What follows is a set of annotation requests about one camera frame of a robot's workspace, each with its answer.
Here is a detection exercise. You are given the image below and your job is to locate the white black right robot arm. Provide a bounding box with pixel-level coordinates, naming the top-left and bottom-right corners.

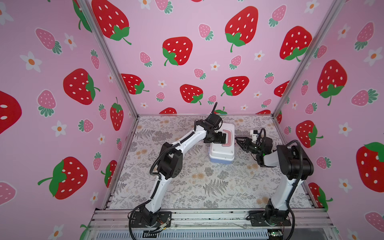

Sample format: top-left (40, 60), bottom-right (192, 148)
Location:
top-left (235, 128), bottom-right (314, 240)

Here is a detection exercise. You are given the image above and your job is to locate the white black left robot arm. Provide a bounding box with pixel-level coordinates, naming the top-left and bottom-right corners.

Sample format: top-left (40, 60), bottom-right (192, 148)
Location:
top-left (129, 104), bottom-right (227, 240)

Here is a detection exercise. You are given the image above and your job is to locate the aluminium corner frame post left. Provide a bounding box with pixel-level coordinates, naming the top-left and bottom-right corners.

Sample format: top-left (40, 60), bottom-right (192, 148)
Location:
top-left (79, 0), bottom-right (139, 120)

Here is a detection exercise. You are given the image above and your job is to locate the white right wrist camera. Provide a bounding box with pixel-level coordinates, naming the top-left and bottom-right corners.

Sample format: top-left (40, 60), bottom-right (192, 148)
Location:
top-left (250, 130), bottom-right (260, 144)

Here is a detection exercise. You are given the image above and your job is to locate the white lid blue tool box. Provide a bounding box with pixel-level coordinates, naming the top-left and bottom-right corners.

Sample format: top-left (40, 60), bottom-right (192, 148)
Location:
top-left (209, 123), bottom-right (235, 165)

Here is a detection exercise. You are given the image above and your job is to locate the aluminium corner frame post right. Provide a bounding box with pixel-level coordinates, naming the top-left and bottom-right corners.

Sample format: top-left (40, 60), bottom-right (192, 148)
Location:
top-left (272, 0), bottom-right (345, 120)

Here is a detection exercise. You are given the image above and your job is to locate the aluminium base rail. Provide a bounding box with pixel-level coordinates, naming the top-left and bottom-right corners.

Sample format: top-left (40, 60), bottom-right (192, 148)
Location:
top-left (85, 209), bottom-right (341, 240)

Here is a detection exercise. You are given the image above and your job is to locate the aluminium corner frame post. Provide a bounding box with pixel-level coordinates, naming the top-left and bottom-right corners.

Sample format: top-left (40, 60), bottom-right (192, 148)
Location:
top-left (272, 0), bottom-right (345, 120)
top-left (79, 0), bottom-right (139, 120)

